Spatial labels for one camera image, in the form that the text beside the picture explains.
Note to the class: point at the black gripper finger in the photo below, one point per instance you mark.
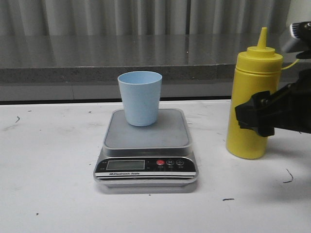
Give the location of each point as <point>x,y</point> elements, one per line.
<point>265,111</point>

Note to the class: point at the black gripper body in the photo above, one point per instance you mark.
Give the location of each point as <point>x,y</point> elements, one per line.
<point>302,101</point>

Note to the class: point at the yellow squeeze bottle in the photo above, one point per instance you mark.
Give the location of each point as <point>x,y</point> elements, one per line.
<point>257,69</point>

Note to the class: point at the light blue plastic cup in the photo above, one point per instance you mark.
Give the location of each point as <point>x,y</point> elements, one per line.
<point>140,94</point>

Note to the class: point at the silver digital kitchen scale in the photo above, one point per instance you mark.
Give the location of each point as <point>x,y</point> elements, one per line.
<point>152,159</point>

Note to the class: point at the grey stone counter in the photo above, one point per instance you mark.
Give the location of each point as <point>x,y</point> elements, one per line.
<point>85,68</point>

